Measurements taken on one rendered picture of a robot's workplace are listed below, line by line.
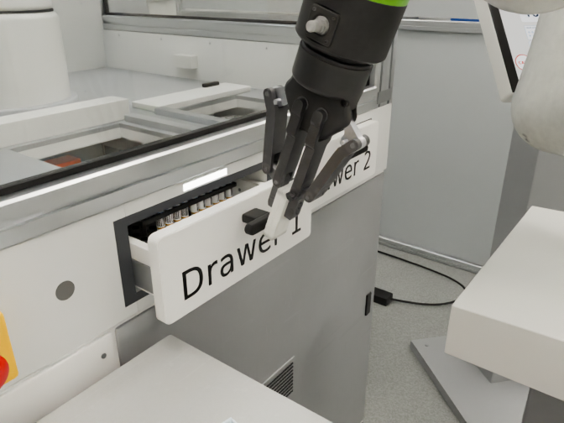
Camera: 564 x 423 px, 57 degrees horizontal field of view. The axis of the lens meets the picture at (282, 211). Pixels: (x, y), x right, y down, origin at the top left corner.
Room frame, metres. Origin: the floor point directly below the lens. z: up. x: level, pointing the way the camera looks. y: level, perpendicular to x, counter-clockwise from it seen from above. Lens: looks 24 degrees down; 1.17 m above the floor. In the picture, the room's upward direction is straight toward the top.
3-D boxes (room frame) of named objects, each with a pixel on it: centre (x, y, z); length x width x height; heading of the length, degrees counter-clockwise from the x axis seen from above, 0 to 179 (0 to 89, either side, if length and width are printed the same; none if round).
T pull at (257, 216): (0.58, 0.03, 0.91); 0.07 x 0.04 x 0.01; 143
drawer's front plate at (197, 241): (0.60, 0.05, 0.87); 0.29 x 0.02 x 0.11; 143
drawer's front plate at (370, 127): (0.88, -0.10, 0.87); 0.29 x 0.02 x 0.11; 143
